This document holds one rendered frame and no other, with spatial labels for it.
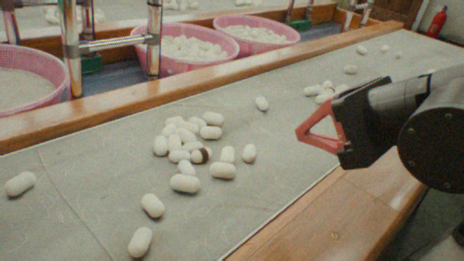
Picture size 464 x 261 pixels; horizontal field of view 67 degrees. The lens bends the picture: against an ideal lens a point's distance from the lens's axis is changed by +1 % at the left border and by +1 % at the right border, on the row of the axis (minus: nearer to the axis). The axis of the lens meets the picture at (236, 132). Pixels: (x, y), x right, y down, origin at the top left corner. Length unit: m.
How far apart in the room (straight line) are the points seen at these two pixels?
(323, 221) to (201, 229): 0.15
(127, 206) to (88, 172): 0.08
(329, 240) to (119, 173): 0.28
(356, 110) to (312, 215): 0.17
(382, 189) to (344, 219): 0.10
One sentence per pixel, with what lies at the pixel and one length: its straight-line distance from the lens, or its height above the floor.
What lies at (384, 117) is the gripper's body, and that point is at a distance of 0.32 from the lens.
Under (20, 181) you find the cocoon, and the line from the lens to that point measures 0.47.
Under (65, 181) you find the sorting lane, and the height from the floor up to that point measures 0.74.
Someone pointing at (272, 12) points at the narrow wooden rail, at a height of 0.76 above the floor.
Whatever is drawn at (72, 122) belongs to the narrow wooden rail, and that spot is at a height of 0.76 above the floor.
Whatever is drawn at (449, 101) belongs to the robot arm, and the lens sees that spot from 0.24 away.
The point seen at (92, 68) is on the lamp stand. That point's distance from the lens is 0.90.
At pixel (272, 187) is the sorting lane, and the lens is 0.50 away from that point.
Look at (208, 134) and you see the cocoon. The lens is 0.55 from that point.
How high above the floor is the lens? 1.06
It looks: 33 degrees down
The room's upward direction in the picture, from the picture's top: 11 degrees clockwise
